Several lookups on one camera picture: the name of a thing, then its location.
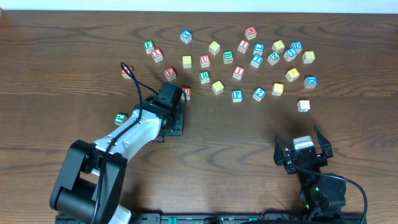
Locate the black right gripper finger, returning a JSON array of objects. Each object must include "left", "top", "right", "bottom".
[
  {"left": 273, "top": 138, "right": 285, "bottom": 166},
  {"left": 314, "top": 126, "right": 333, "bottom": 159}
]

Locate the red E wooden block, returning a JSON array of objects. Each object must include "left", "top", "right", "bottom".
[{"left": 164, "top": 67, "right": 177, "bottom": 82}]

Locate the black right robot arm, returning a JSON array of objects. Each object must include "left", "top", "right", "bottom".
[{"left": 274, "top": 128, "right": 346, "bottom": 221}]

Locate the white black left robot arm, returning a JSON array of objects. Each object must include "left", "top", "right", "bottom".
[{"left": 49, "top": 82, "right": 184, "bottom": 223}]

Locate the red U block lower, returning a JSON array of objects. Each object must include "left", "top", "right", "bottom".
[{"left": 181, "top": 87, "right": 192, "bottom": 100}]

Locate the red u block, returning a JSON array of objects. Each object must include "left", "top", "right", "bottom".
[
  {"left": 181, "top": 87, "right": 192, "bottom": 100},
  {"left": 200, "top": 55, "right": 211, "bottom": 68}
]

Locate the yellow O wooden block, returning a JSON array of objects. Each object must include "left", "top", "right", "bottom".
[{"left": 182, "top": 55, "right": 192, "bottom": 68}]

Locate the green R wooden block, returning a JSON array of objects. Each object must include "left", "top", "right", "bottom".
[{"left": 200, "top": 71, "right": 210, "bottom": 84}]

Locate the red X wooden block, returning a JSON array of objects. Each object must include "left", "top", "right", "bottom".
[{"left": 150, "top": 49, "right": 164, "bottom": 63}]

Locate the green 7 wooden block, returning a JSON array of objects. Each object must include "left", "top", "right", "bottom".
[{"left": 297, "top": 100, "right": 310, "bottom": 113}]

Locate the yellow block lower middle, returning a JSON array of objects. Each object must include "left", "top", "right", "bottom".
[{"left": 212, "top": 80, "right": 224, "bottom": 95}]

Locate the red U block upper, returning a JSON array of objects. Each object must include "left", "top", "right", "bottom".
[{"left": 200, "top": 55, "right": 211, "bottom": 68}]

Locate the red A wooden block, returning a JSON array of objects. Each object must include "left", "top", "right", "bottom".
[{"left": 121, "top": 66, "right": 134, "bottom": 79}]

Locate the green F wooden block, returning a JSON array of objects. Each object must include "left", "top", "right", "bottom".
[{"left": 144, "top": 40, "right": 155, "bottom": 54}]

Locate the green J wooden block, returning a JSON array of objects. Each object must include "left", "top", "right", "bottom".
[{"left": 114, "top": 113, "right": 128, "bottom": 126}]

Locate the blue X wooden block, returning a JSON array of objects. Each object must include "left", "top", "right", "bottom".
[{"left": 180, "top": 30, "right": 192, "bottom": 44}]

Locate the blue 2 wooden block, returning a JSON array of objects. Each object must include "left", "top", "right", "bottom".
[{"left": 252, "top": 87, "right": 266, "bottom": 101}]

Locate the yellow block upper middle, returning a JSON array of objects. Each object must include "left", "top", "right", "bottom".
[{"left": 208, "top": 41, "right": 221, "bottom": 55}]

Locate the blue D block near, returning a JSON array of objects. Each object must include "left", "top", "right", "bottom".
[{"left": 304, "top": 76, "right": 318, "bottom": 89}]

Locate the blue d block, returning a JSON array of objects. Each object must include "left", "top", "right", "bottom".
[
  {"left": 290, "top": 41, "right": 303, "bottom": 54},
  {"left": 304, "top": 76, "right": 318, "bottom": 89}
]

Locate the yellow S wooden block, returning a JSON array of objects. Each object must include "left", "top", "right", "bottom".
[{"left": 272, "top": 83, "right": 284, "bottom": 96}]

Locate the blue P wooden block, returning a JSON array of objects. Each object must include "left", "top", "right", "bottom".
[{"left": 232, "top": 90, "right": 243, "bottom": 103}]

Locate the green B wooden block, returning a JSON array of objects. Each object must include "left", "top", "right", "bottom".
[{"left": 223, "top": 50, "right": 234, "bottom": 63}]

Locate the red I block near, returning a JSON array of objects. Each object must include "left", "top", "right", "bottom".
[{"left": 233, "top": 66, "right": 245, "bottom": 80}]

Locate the red i block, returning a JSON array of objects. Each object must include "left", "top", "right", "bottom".
[
  {"left": 233, "top": 66, "right": 245, "bottom": 80},
  {"left": 238, "top": 40, "right": 249, "bottom": 54}
]

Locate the yellow block with picture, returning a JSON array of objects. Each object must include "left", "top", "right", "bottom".
[{"left": 285, "top": 68, "right": 300, "bottom": 82}]

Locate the red I block far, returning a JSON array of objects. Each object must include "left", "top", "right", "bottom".
[{"left": 238, "top": 40, "right": 249, "bottom": 54}]

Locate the yellow 8 wooden block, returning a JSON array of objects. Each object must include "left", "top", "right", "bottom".
[{"left": 302, "top": 51, "right": 315, "bottom": 64}]

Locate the blue T wooden block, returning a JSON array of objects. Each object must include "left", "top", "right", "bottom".
[{"left": 251, "top": 54, "right": 264, "bottom": 68}]

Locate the green Z wooden block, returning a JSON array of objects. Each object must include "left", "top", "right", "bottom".
[{"left": 267, "top": 52, "right": 280, "bottom": 65}]

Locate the blue 5 wooden block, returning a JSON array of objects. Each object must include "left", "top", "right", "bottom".
[{"left": 284, "top": 48, "right": 297, "bottom": 62}]

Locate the blue L wooden block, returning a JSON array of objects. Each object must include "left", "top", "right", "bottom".
[{"left": 253, "top": 43, "right": 265, "bottom": 56}]

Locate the red H wooden block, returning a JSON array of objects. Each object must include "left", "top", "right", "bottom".
[{"left": 245, "top": 26, "right": 257, "bottom": 40}]

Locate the blue D block far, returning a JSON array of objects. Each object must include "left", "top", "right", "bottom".
[{"left": 290, "top": 41, "right": 303, "bottom": 54}]

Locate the yellow block near Z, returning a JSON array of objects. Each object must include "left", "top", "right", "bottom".
[{"left": 272, "top": 40, "right": 285, "bottom": 54}]

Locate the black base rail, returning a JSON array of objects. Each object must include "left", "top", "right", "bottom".
[{"left": 55, "top": 212, "right": 363, "bottom": 224}]

